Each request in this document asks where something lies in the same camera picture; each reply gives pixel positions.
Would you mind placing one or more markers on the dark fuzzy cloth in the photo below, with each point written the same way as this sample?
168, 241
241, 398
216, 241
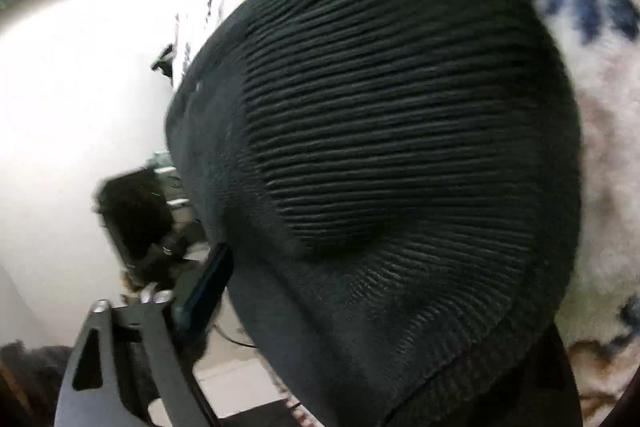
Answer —
30, 382

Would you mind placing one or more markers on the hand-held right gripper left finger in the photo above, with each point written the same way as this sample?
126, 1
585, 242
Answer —
207, 292

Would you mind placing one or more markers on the small black object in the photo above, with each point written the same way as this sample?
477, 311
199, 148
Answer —
164, 62

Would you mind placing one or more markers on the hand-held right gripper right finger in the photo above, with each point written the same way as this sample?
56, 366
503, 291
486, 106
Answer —
540, 397

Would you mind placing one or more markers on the floral fleece blanket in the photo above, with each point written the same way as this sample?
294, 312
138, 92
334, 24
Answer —
610, 187

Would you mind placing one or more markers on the black knit cloth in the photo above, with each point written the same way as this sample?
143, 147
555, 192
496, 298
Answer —
400, 132

